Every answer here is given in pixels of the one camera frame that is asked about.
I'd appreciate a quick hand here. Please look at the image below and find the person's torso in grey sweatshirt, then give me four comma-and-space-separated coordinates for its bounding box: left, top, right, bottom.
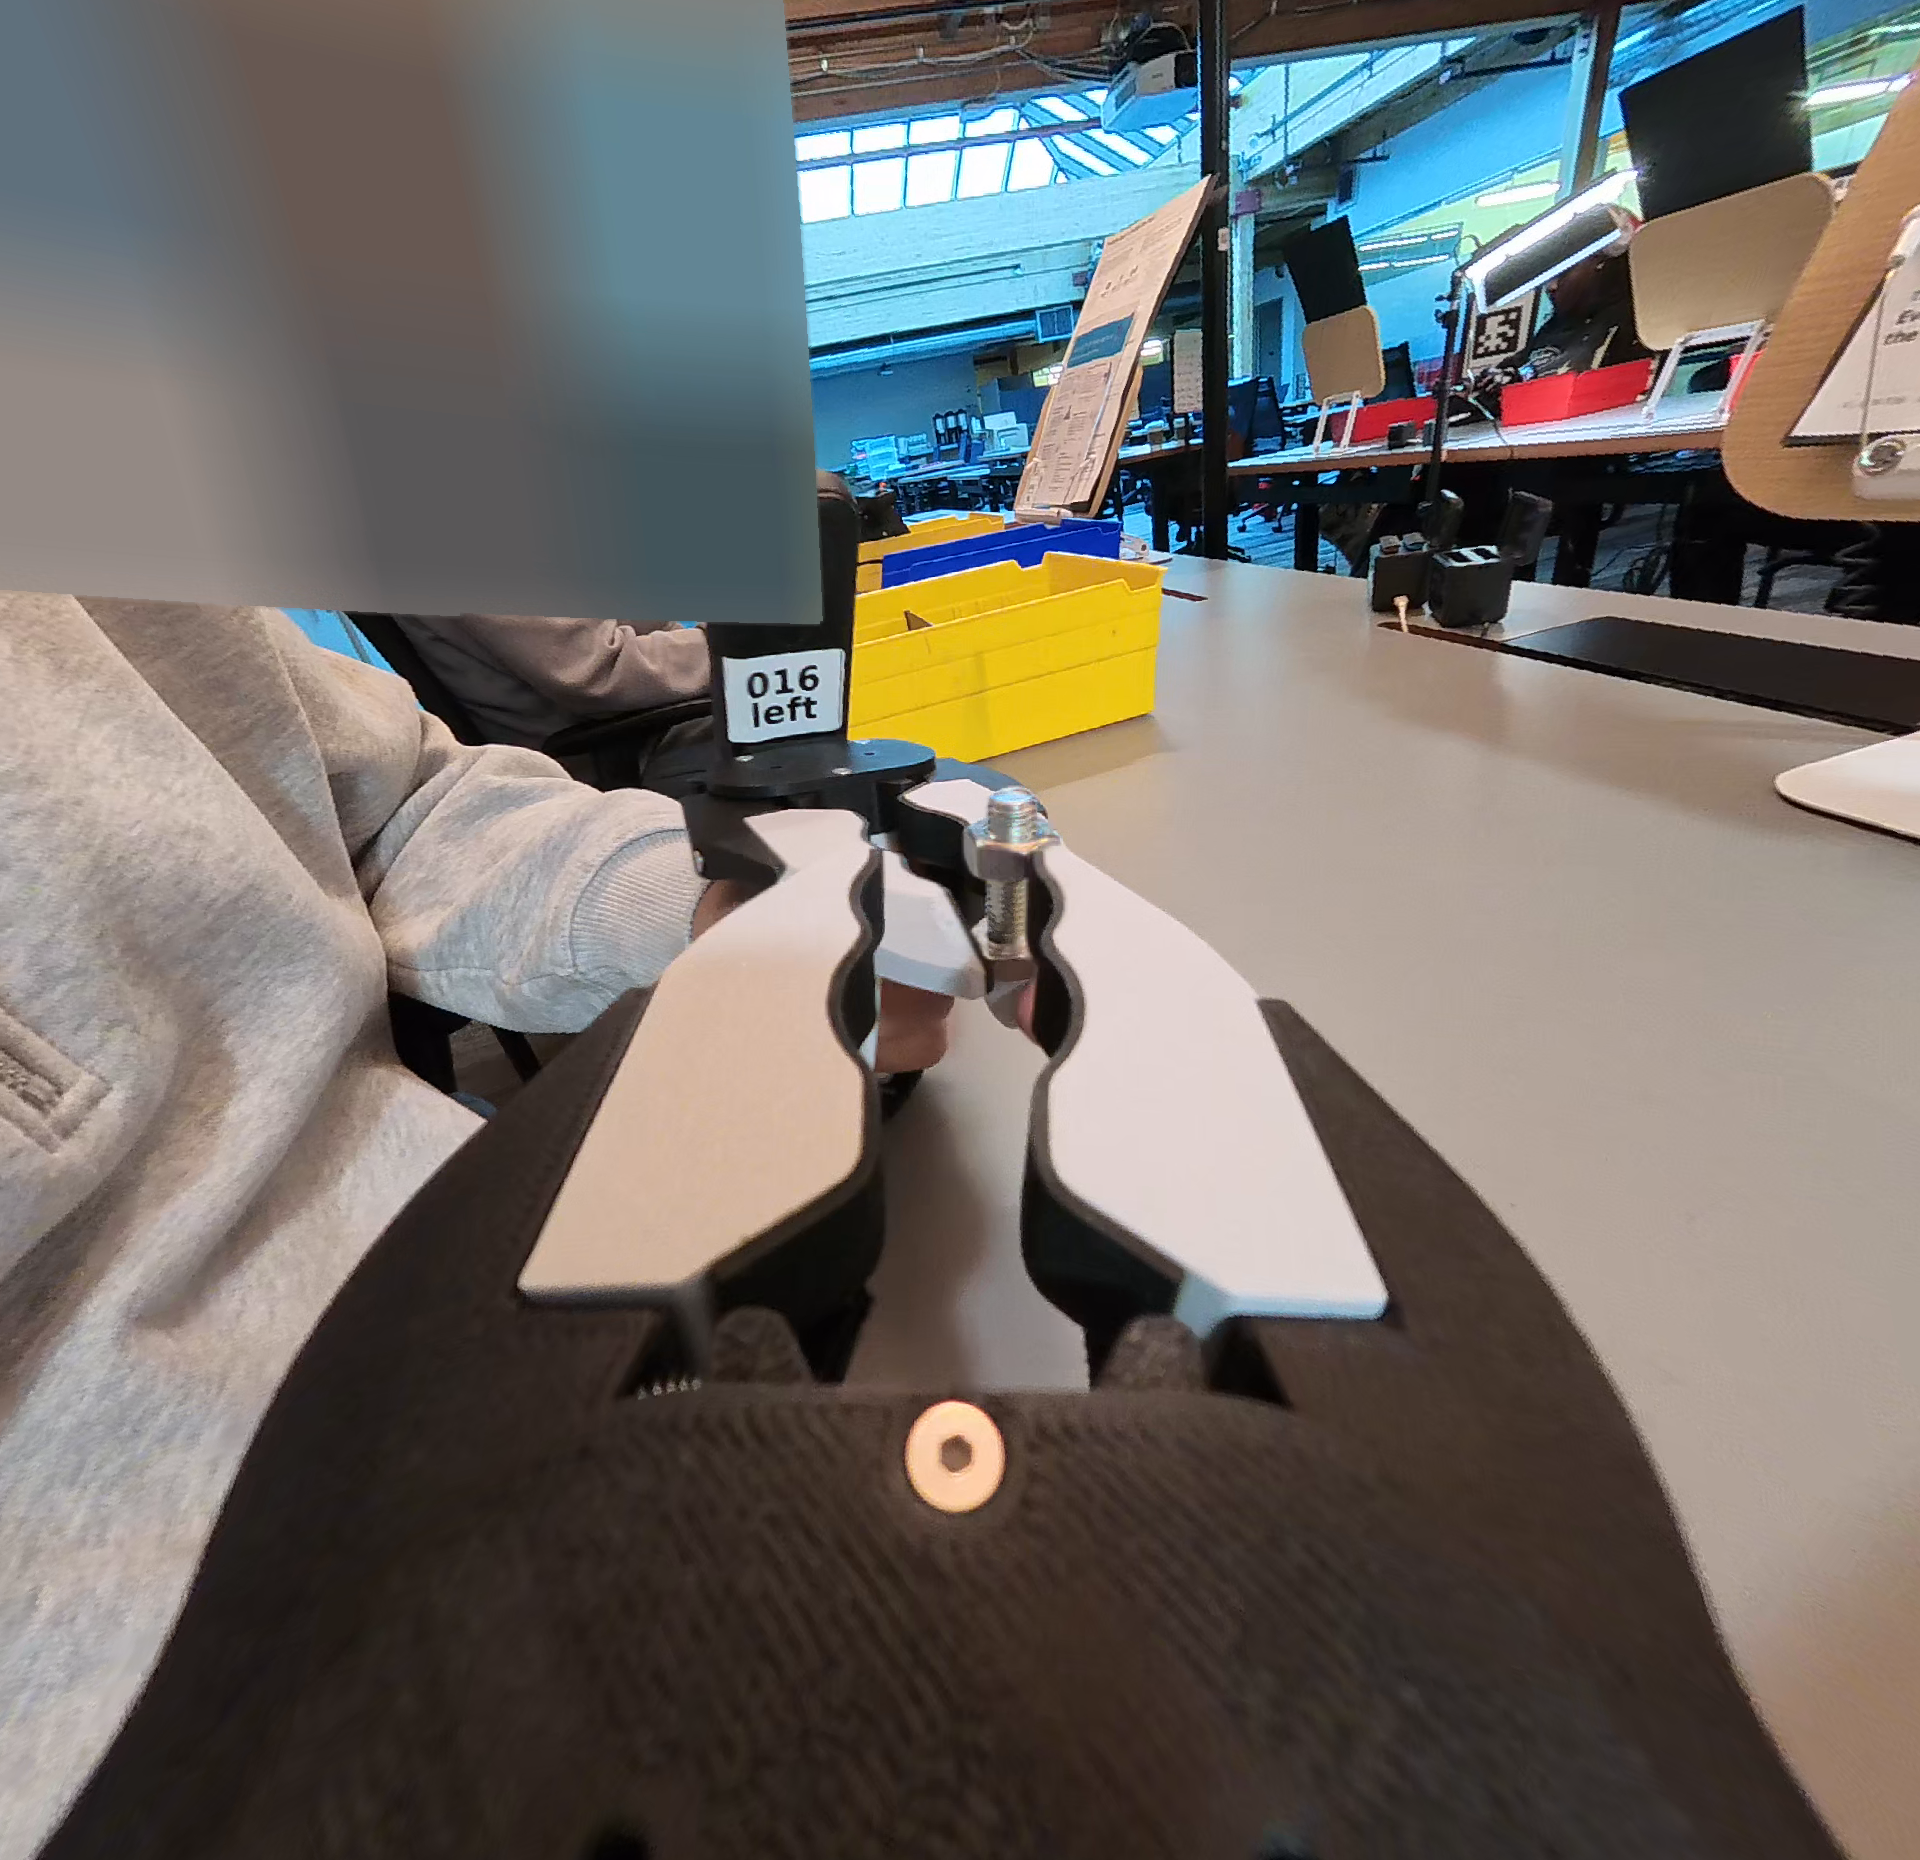
0, 590, 496, 1860

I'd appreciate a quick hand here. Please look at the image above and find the red plastic bin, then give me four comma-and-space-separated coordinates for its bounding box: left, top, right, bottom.
1500, 359, 1660, 427

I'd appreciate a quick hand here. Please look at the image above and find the black desk mat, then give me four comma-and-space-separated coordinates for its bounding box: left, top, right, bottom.
1410, 615, 1920, 737

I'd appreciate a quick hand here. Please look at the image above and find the grey desk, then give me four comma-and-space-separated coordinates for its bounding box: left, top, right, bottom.
811, 546, 1920, 1860

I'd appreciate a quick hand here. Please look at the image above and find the small tan rounded board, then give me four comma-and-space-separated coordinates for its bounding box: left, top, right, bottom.
1303, 302, 1387, 398

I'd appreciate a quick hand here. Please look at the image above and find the long background workbench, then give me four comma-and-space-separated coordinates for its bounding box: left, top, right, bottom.
1141, 390, 1742, 573

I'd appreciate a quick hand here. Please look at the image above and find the blue plastic bin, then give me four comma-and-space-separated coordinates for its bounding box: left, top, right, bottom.
880, 518, 1123, 589

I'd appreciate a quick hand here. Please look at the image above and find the ceiling projector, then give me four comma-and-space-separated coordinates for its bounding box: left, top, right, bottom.
1103, 21, 1202, 129

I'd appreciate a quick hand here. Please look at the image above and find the person's left hand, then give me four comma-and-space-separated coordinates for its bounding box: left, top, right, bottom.
873, 976, 958, 1078

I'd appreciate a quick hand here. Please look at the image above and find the large black screen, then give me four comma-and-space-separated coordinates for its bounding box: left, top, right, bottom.
1618, 7, 1816, 220

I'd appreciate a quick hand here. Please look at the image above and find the steel hex bolt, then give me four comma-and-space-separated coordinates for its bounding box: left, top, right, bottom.
963, 787, 1060, 986

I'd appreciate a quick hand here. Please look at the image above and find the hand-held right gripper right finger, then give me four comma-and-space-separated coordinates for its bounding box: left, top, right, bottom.
1023, 840, 1393, 1326

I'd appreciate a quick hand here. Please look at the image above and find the small black screen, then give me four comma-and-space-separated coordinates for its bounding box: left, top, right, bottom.
1283, 214, 1370, 325

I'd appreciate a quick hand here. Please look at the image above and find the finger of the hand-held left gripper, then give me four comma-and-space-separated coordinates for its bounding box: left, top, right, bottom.
741, 805, 994, 1004
898, 775, 1043, 1033

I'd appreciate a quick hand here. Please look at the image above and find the tan instruction board stand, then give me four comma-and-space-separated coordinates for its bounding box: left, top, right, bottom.
1723, 80, 1920, 841

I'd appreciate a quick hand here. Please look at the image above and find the tall tan notice board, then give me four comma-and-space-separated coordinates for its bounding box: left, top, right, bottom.
1015, 172, 1216, 519

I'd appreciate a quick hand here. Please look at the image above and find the white light bar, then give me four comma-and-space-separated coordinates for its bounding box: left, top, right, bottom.
1456, 172, 1642, 309

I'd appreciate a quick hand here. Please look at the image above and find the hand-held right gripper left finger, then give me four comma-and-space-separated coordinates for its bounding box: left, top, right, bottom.
516, 840, 891, 1313

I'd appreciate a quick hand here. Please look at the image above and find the large tan rounded board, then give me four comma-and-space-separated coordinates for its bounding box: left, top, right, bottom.
1627, 172, 1835, 350

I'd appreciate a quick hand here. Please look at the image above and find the yellow plastic bin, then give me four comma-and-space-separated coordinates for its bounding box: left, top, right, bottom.
848, 550, 1166, 768
855, 509, 1007, 594

